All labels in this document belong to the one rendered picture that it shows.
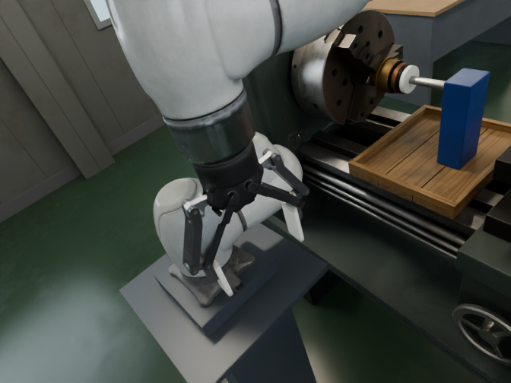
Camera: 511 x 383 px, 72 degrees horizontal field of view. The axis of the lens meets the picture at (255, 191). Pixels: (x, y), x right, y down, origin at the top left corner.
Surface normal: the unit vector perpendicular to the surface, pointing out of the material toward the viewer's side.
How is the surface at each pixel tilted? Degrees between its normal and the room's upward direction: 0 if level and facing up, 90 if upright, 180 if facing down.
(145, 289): 0
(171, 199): 5
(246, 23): 88
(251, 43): 103
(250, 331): 0
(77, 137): 90
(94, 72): 90
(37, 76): 90
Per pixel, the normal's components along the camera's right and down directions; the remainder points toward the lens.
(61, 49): 0.65, 0.34
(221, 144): 0.34, 0.53
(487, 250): -0.25, -0.75
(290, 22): 0.53, 0.63
